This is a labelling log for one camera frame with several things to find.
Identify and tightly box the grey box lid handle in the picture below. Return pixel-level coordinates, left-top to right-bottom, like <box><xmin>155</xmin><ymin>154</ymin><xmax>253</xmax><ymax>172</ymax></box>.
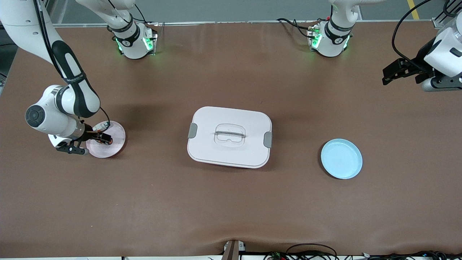
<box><xmin>214</xmin><ymin>131</ymin><xmax>247</xmax><ymax>139</ymax></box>

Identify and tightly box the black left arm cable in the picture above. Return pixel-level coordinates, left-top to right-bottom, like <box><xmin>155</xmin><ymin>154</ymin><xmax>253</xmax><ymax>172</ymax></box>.
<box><xmin>392</xmin><ymin>0</ymin><xmax>433</xmax><ymax>70</ymax></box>

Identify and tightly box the black cable bundle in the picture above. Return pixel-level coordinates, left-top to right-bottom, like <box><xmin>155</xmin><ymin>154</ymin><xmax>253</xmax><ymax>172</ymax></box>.
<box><xmin>361</xmin><ymin>250</ymin><xmax>462</xmax><ymax>260</ymax></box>

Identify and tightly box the black base cable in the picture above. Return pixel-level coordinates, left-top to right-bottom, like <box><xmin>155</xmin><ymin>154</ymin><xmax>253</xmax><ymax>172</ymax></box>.
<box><xmin>277</xmin><ymin>17</ymin><xmax>320</xmax><ymax>39</ymax></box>
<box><xmin>108</xmin><ymin>0</ymin><xmax>159</xmax><ymax>26</ymax></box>

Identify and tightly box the silver table edge rail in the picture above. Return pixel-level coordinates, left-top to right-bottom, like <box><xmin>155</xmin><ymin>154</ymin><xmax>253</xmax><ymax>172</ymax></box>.
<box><xmin>54</xmin><ymin>20</ymin><xmax>435</xmax><ymax>27</ymax></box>

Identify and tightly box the brown camera mount bracket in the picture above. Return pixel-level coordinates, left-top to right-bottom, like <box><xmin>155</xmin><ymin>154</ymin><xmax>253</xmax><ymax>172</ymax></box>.
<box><xmin>223</xmin><ymin>239</ymin><xmax>247</xmax><ymax>260</ymax></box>

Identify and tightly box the pink round plate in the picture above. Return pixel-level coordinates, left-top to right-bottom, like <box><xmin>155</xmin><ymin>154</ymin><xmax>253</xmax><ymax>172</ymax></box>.
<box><xmin>86</xmin><ymin>121</ymin><xmax>126</xmax><ymax>159</ymax></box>

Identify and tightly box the brown table cover mat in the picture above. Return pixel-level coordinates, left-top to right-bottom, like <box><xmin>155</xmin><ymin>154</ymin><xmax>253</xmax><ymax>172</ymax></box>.
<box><xmin>0</xmin><ymin>22</ymin><xmax>462</xmax><ymax>258</ymax></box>

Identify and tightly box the light blue round plate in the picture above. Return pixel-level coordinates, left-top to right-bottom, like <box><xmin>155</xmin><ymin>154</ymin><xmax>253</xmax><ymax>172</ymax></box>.
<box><xmin>321</xmin><ymin>139</ymin><xmax>363</xmax><ymax>180</ymax></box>

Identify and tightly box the aluminium frame post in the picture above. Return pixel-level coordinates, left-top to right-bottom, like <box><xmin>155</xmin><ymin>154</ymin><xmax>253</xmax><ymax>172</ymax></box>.
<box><xmin>431</xmin><ymin>0</ymin><xmax>462</xmax><ymax>29</ymax></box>

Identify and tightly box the white lidded storage box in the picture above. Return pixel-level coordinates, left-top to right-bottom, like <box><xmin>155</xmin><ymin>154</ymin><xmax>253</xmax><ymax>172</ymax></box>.
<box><xmin>187</xmin><ymin>106</ymin><xmax>273</xmax><ymax>169</ymax></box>

